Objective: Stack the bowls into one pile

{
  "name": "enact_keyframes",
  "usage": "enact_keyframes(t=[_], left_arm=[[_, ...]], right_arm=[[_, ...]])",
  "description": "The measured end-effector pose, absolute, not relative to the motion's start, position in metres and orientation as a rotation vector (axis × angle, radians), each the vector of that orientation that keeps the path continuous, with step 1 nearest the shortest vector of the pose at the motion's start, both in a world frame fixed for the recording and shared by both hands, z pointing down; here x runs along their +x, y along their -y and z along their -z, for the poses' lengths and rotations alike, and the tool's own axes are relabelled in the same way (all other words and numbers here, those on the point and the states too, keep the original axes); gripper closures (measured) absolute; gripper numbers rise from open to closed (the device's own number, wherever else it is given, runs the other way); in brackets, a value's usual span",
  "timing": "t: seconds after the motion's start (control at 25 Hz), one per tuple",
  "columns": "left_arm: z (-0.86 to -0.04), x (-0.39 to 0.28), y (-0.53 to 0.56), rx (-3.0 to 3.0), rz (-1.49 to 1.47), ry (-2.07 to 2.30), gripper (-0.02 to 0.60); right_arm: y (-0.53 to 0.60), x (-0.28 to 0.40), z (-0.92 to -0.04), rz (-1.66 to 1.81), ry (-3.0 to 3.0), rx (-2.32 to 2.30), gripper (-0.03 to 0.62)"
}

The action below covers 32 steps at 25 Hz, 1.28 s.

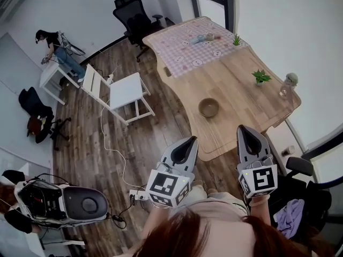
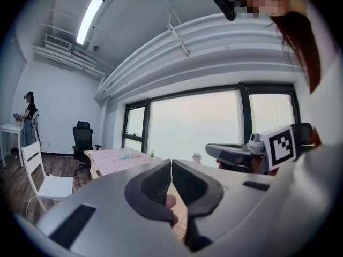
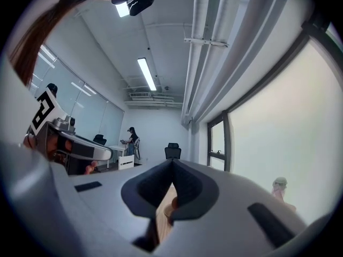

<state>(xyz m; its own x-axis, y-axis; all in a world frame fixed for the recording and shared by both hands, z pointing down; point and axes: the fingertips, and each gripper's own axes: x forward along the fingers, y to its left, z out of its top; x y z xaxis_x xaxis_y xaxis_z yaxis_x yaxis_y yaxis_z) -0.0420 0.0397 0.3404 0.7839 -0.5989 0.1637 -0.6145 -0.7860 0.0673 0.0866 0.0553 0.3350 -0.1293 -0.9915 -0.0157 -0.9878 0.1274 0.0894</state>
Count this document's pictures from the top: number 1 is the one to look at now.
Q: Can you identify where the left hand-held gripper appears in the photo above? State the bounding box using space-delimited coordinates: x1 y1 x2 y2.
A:
145 135 198 208

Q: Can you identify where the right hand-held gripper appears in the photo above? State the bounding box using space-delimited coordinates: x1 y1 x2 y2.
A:
237 124 278 199

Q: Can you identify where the person's right forearm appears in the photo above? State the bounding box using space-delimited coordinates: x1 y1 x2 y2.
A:
249 196 272 227

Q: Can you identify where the person's left forearm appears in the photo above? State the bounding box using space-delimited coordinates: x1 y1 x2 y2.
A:
139 205 172 240

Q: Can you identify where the thin wrist band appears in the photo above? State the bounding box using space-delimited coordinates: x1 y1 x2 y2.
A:
249 196 270 207

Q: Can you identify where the wooden table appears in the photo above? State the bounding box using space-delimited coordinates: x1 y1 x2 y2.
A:
141 16 302 162

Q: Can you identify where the glass bottle with green cap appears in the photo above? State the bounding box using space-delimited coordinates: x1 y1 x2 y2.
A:
279 72 299 98

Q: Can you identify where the leafy green potted plant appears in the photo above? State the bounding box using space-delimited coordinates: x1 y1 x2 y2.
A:
251 69 272 87

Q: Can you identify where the purple cloth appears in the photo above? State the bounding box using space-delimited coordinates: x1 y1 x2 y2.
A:
275 199 305 239

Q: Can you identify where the black office chair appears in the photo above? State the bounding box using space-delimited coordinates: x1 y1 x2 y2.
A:
267 156 343 232
113 0 175 63
18 86 72 151

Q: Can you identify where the person's beige shirt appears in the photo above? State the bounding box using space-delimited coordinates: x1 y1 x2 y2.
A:
115 191 258 257

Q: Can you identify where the white wooden chair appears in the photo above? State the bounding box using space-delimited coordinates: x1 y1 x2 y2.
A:
81 64 155 126

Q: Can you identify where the pink checkered tablecloth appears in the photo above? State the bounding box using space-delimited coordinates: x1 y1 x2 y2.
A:
146 17 251 79

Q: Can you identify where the grey backpack rig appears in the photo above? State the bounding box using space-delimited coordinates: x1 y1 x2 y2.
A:
58 31 86 56
14 178 109 224

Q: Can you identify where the brown bag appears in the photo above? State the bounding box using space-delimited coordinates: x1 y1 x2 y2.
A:
26 116 45 136

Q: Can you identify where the small white table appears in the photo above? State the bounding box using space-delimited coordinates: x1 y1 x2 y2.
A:
39 63 81 106

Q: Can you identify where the white desk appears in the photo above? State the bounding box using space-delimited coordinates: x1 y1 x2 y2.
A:
24 231 86 251

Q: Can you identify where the black window frame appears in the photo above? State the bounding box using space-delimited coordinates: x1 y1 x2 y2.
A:
189 0 236 33
301 122 343 160

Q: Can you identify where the white cable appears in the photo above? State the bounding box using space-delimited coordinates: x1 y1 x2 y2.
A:
100 51 147 190

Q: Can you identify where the black cable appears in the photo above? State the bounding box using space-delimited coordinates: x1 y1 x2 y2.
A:
107 194 137 230

